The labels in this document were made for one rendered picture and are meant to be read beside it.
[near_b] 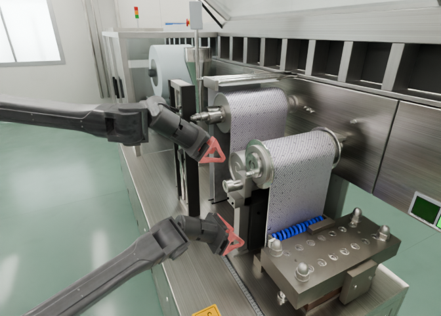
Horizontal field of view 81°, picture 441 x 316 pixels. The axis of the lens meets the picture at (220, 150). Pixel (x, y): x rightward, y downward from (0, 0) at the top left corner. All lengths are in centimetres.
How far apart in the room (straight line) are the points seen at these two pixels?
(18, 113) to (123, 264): 38
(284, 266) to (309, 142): 35
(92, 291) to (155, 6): 595
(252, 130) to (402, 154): 45
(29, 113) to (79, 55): 542
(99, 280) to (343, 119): 80
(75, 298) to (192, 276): 45
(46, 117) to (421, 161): 89
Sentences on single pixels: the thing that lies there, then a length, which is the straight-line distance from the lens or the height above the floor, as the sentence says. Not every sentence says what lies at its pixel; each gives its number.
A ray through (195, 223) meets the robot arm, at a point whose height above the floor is 117.
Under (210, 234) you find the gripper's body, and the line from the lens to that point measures 70.
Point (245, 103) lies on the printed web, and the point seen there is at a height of 138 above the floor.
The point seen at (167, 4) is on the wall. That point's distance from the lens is 632.
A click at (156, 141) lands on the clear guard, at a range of 168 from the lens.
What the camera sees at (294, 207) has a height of 110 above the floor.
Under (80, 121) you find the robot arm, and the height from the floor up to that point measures 144.
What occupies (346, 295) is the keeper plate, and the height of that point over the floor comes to 95.
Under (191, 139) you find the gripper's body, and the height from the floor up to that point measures 138.
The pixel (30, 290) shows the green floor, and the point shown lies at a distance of 240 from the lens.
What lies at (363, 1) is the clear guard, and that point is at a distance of 94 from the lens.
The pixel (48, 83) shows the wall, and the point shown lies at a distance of 617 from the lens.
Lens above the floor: 160
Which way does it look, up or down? 25 degrees down
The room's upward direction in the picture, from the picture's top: straight up
